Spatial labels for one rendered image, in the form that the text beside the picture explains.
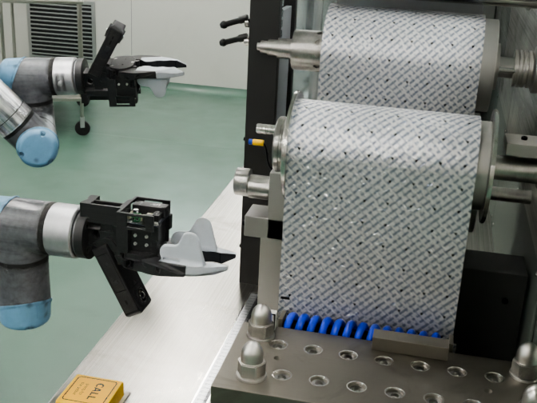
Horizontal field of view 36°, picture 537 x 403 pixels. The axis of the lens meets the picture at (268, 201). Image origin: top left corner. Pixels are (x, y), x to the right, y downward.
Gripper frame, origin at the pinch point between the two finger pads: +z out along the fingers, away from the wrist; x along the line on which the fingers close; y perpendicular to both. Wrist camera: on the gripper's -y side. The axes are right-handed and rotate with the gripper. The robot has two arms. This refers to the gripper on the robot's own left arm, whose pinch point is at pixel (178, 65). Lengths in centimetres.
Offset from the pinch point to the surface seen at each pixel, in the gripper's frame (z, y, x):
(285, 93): 21.2, 0.1, 14.0
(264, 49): 17.8, -13.2, 27.2
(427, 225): 39, -3, 65
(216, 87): -40, 206, -487
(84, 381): -6, 20, 68
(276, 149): 20, -10, 57
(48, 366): -62, 134, -62
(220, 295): 9.8, 28.7, 36.6
